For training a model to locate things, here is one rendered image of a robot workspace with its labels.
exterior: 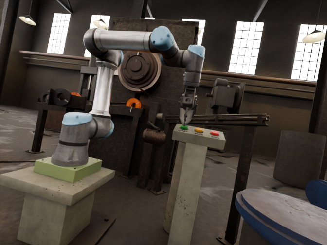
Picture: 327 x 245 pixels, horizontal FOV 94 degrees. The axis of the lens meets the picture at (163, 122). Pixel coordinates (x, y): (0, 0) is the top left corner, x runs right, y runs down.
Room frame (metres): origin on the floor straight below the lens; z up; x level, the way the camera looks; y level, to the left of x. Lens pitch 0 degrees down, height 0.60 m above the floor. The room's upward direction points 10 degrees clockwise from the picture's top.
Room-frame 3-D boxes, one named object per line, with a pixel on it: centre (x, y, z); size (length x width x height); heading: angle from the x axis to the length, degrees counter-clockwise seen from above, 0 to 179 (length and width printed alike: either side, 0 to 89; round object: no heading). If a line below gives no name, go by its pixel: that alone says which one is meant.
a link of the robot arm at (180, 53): (0.69, 0.01, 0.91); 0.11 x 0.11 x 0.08; 70
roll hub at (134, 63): (1.50, 0.36, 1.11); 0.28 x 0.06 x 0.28; 79
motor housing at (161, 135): (1.40, 0.05, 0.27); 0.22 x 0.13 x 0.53; 79
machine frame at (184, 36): (2.02, 0.26, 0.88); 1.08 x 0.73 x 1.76; 79
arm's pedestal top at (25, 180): (0.72, 0.40, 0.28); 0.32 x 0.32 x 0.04; 81
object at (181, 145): (0.91, -0.17, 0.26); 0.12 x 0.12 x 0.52
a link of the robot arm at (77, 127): (0.72, 0.40, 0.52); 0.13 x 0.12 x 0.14; 160
